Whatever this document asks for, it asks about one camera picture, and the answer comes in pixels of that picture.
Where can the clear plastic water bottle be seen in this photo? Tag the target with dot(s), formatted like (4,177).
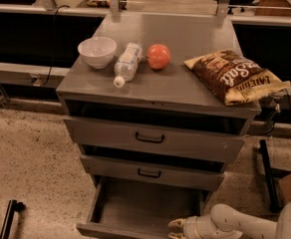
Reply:
(127,64)

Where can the black metal leg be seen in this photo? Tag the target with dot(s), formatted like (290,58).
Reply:
(14,206)
(274,202)

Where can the grey bottom drawer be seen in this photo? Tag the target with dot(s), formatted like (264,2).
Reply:
(127,209)

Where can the black metal leg right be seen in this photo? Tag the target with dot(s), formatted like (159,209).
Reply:
(274,202)

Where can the grey middle drawer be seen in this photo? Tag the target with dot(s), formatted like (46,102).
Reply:
(152,173)

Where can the grey top drawer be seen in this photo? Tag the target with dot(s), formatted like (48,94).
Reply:
(154,139)

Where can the white bowl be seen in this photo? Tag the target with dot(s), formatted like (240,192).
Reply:
(97,52)

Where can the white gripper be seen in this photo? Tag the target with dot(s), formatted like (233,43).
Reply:
(191,228)

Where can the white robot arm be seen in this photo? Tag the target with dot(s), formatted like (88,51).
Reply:
(224,222)

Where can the red apple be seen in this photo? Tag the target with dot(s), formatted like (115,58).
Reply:
(158,56)

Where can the grey metal drawer cabinet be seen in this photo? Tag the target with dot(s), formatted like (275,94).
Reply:
(173,97)

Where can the grey drawer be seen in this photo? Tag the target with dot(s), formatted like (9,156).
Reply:
(127,209)
(154,139)
(152,173)

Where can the brown yellow chip bag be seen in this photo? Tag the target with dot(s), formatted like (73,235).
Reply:
(235,79)

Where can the black metal leg left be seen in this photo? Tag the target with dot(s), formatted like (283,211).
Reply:
(14,206)

